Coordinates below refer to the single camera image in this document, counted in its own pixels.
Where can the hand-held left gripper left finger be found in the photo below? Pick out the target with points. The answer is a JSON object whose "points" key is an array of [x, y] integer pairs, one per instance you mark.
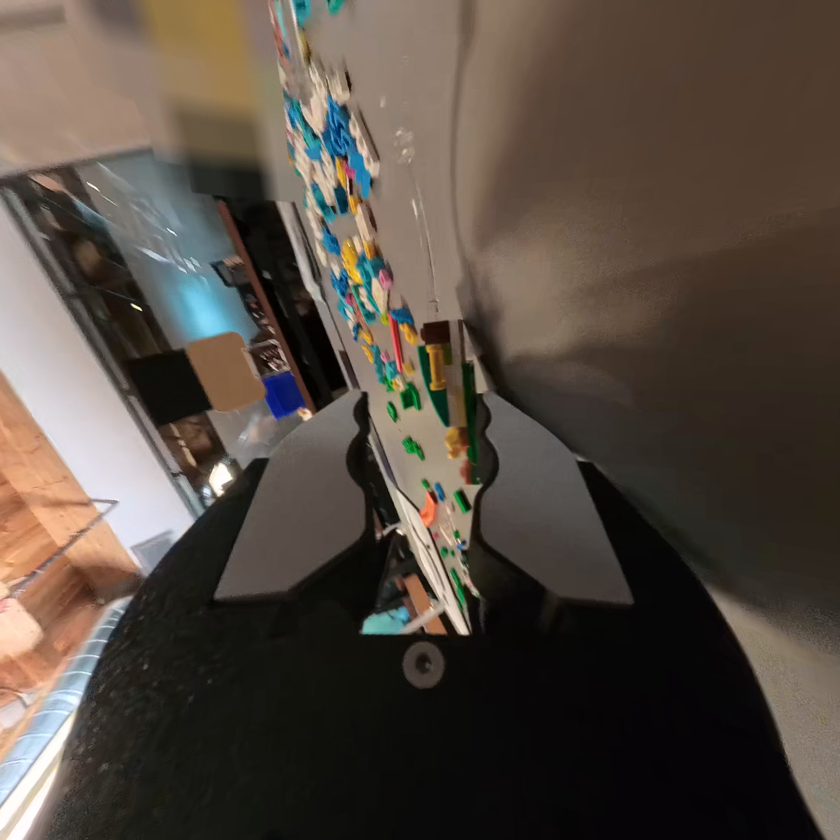
{"points": [[295, 512]]}

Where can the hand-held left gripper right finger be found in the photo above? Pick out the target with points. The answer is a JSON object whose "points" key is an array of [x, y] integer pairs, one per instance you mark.
{"points": [[551, 518]]}

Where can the green baseplate toy brick build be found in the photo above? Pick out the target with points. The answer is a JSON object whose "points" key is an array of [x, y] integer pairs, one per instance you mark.
{"points": [[453, 387]]}

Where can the grey desk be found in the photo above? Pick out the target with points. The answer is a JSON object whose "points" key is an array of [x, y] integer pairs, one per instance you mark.
{"points": [[420, 216]]}

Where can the blue storage bin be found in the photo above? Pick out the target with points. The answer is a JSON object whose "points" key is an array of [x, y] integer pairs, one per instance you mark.
{"points": [[283, 395]]}

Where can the orange toy brick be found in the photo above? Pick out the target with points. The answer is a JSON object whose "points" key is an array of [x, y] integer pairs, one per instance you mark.
{"points": [[428, 510]]}

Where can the brown cardboard panel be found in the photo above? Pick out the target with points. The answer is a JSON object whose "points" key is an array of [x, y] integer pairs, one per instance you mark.
{"points": [[226, 371]]}

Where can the black box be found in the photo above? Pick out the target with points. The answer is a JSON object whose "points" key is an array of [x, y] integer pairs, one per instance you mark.
{"points": [[167, 390]]}

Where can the wooden cabinet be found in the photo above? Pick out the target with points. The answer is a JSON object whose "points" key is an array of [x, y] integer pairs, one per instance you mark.
{"points": [[46, 485]]}

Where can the glass window pane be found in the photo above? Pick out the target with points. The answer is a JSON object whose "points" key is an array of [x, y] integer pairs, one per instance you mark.
{"points": [[151, 262]]}

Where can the pile of colourful toy bricks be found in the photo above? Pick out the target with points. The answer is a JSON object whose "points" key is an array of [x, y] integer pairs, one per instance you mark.
{"points": [[341, 197]]}

